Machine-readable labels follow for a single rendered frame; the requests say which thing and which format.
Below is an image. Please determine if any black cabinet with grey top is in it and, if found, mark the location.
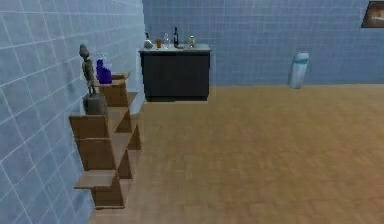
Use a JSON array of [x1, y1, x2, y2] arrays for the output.
[[138, 43, 213, 102]]

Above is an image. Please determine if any brown wooden shelf unit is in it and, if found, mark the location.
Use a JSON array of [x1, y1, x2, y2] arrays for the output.
[[68, 71, 144, 211]]

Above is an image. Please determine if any dark wine bottle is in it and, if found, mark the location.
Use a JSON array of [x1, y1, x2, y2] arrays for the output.
[[172, 26, 180, 49]]

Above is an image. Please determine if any grey figure statue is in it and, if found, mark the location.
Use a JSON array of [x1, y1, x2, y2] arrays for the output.
[[78, 43, 109, 116]]

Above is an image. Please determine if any blue spray bottle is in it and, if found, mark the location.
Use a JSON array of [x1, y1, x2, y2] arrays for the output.
[[95, 53, 113, 85]]

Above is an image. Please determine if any pale blue bin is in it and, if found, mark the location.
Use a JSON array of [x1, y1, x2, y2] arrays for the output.
[[288, 51, 310, 90]]

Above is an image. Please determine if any dark framed picture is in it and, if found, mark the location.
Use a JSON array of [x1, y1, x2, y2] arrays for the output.
[[361, 0, 384, 29]]

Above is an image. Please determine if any grey round flask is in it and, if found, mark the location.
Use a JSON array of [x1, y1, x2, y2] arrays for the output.
[[143, 32, 155, 50]]

